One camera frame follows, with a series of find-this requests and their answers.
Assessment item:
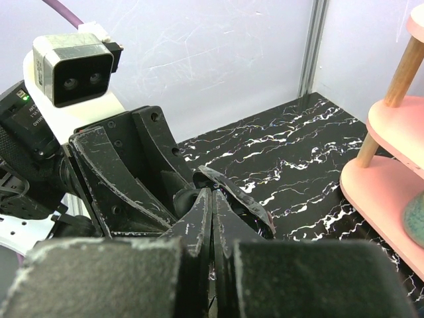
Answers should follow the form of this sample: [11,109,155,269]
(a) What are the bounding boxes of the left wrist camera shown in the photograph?
[23,22,124,144]

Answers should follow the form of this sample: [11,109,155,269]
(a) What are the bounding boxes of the pink three-tier wooden shelf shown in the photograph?
[340,5,423,278]

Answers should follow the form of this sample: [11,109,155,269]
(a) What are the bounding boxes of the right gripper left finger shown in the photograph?
[1,189,212,317]

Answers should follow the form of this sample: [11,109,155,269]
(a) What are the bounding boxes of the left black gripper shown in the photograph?
[64,106,199,237]

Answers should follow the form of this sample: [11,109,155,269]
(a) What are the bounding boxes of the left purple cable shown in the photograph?
[41,0,85,29]

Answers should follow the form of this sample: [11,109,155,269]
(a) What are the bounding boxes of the small black clip object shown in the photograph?
[173,166,276,239]

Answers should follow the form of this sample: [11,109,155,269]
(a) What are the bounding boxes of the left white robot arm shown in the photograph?
[1,81,199,238]

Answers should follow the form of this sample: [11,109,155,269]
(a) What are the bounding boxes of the green speckled ceramic mug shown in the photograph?
[402,193,424,248]

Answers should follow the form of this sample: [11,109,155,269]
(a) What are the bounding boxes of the aluminium frame rail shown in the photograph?
[297,0,329,98]

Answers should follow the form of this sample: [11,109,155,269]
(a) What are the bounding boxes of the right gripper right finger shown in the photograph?
[213,191,417,317]

